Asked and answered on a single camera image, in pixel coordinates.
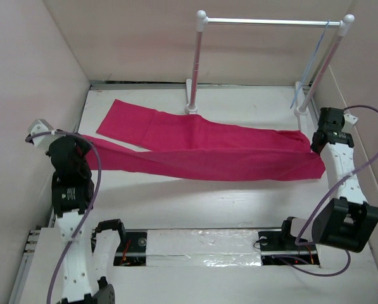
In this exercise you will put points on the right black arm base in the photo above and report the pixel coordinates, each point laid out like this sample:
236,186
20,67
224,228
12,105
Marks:
277,245

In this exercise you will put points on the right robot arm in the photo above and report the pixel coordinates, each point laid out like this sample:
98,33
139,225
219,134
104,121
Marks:
347,221

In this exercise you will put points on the pink trousers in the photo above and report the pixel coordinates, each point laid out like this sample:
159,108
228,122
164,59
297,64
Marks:
137,139

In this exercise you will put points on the silver taped centre panel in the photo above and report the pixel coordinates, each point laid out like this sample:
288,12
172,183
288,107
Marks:
202,248

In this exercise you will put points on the white clothes rack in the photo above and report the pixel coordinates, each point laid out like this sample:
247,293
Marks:
300,108

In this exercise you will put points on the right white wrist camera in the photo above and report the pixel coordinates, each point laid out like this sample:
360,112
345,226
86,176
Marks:
349,122

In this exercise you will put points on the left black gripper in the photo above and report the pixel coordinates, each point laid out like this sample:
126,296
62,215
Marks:
86,146

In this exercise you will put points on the light blue wire hanger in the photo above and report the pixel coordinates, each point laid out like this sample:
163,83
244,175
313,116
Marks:
309,65

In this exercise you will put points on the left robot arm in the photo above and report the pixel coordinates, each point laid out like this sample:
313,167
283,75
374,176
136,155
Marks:
88,252

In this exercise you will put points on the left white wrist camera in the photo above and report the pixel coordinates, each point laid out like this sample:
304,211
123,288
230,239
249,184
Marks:
41,134

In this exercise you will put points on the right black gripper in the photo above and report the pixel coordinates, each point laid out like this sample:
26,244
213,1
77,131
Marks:
314,148

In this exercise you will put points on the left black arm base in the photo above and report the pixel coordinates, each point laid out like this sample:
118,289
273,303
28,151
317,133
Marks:
131,251

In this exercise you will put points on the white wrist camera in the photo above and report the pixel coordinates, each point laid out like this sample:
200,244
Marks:
41,134
349,122

